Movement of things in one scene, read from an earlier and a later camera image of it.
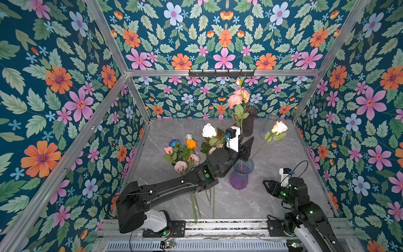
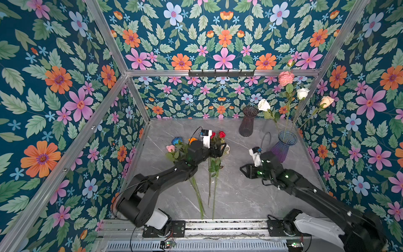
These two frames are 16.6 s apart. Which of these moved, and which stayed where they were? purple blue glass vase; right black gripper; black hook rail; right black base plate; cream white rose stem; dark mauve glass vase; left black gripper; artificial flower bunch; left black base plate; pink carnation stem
Moved: pink carnation stem; left black gripper; artificial flower bunch; cream white rose stem; purple blue glass vase; right black gripper
Stayed: dark mauve glass vase; right black base plate; black hook rail; left black base plate
